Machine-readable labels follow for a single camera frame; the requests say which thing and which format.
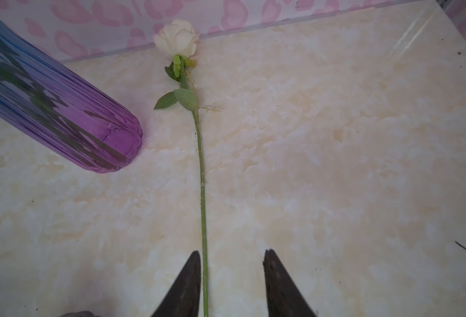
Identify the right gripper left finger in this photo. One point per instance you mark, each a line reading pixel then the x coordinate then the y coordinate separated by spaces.
pixel 183 298

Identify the purple blue glass vase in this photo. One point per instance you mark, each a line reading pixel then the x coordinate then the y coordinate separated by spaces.
pixel 56 107

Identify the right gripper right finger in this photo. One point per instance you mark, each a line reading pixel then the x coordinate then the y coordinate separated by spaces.
pixel 283 297

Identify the cream rose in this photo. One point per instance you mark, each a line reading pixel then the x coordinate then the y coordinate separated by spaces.
pixel 178 42

